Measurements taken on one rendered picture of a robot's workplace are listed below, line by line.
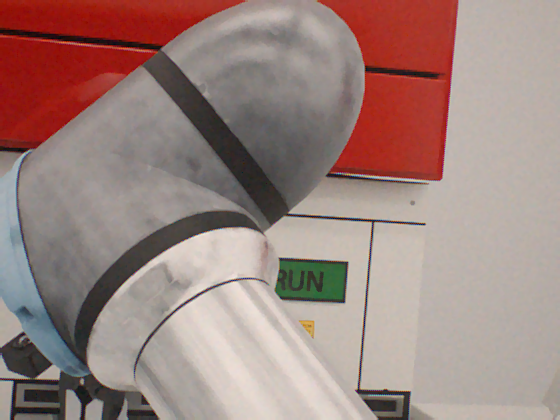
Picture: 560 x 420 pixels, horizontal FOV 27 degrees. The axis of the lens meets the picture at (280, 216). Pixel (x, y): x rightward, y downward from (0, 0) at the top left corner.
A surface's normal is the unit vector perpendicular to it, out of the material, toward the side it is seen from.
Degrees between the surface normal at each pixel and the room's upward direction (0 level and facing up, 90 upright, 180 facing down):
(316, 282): 90
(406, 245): 90
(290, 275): 90
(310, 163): 112
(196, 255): 84
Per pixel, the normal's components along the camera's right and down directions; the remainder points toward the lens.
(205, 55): -0.26, -0.60
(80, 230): -0.44, -0.29
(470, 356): 0.24, 0.07
